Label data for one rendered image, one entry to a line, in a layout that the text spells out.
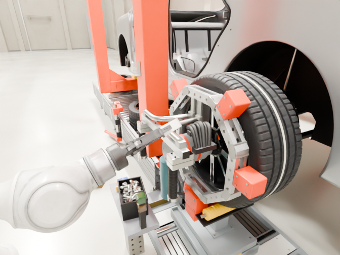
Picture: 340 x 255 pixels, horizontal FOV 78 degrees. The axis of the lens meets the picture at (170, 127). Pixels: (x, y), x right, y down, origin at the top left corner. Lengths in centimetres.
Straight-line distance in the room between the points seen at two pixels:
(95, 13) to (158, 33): 194
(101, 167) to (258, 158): 55
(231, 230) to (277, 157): 75
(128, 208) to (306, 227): 139
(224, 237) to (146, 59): 116
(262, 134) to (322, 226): 139
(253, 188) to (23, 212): 65
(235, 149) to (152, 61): 77
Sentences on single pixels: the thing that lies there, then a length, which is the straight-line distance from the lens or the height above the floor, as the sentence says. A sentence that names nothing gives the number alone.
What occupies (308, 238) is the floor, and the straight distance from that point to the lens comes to 199.
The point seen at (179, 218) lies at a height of 15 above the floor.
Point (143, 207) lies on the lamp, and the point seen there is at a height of 60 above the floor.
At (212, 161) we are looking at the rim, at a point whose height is 74.
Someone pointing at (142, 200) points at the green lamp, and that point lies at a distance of 104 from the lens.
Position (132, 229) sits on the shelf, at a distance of 119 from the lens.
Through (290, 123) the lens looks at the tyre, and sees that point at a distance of 95.
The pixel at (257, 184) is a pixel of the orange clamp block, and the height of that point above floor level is 87.
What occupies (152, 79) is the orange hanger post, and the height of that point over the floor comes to 108.
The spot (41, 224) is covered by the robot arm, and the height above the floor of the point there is 109.
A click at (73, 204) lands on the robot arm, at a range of 40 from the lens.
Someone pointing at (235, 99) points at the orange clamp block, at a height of 114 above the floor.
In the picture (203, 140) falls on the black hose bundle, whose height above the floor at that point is 100.
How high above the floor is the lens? 136
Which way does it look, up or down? 24 degrees down
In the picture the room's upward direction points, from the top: straight up
